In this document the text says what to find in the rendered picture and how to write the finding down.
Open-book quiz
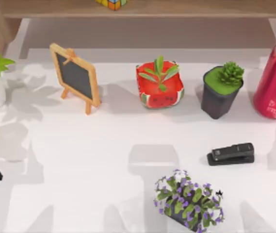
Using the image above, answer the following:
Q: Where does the red watermelon plant pot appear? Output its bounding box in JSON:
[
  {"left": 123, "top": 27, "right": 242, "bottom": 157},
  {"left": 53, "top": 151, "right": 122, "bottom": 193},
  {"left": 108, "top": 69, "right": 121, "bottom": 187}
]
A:
[{"left": 135, "top": 55, "right": 185, "bottom": 109}]

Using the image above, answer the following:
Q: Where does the wooden framed blackboard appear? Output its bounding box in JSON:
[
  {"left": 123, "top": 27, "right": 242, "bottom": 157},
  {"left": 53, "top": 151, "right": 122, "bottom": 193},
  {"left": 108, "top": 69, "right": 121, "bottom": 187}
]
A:
[{"left": 49, "top": 43, "right": 102, "bottom": 115}]

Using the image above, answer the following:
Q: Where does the black pot with green succulent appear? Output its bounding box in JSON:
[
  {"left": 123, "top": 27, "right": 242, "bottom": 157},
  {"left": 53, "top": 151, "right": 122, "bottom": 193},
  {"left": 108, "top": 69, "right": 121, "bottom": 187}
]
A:
[{"left": 200, "top": 61, "right": 245, "bottom": 120}]

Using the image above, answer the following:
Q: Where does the purple flower plant black pot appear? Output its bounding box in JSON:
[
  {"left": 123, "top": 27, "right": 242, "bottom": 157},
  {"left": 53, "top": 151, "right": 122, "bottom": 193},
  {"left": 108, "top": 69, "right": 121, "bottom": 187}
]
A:
[{"left": 153, "top": 169, "right": 225, "bottom": 233}]

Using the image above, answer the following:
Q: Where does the black stapler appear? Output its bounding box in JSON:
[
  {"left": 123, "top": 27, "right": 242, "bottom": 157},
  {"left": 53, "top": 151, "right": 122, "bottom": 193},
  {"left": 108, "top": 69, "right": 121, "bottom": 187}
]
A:
[{"left": 206, "top": 142, "right": 255, "bottom": 166}]

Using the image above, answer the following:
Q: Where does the wooden shelf unit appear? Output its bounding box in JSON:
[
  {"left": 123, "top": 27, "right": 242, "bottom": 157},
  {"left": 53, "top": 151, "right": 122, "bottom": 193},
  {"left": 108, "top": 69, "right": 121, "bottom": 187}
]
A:
[{"left": 0, "top": 0, "right": 276, "bottom": 57}]

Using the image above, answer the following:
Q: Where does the multicoloured puzzle cube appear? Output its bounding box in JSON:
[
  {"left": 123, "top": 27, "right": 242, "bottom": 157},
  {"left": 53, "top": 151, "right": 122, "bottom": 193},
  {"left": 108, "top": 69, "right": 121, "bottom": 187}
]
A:
[{"left": 95, "top": 0, "right": 130, "bottom": 11}]

